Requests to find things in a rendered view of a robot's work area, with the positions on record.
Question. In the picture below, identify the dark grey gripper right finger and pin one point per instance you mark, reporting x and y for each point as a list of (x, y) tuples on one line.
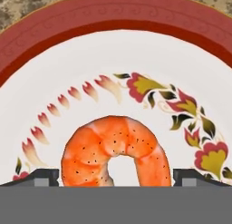
[(187, 176)]

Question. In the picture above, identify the orange shrimp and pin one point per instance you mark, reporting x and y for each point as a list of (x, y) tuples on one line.
[(90, 149)]

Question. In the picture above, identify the white floral plate red rim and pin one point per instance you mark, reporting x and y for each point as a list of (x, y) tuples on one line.
[(120, 52)]

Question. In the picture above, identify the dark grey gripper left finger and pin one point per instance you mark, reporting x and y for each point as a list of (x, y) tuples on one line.
[(45, 176)]

